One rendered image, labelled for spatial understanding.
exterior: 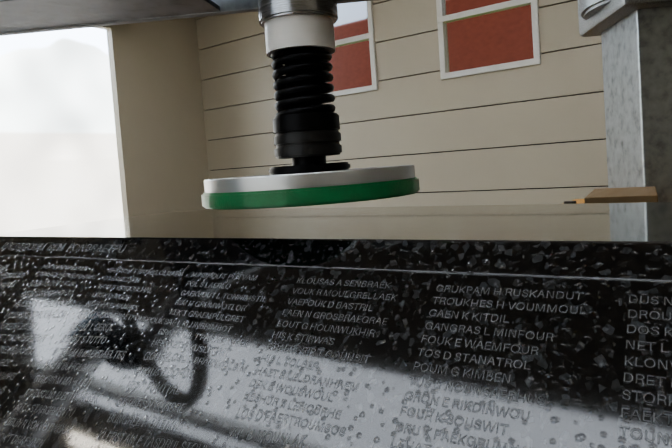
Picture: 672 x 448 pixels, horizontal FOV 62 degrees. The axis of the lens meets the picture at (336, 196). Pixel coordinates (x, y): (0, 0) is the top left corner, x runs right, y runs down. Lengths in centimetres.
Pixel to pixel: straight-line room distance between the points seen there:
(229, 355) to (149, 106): 861
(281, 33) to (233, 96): 865
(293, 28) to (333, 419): 35
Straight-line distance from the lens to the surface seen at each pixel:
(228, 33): 939
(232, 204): 50
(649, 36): 119
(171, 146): 919
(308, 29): 56
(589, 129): 662
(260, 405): 43
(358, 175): 48
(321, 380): 41
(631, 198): 95
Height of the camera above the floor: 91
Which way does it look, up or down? 3 degrees down
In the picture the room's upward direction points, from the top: 4 degrees counter-clockwise
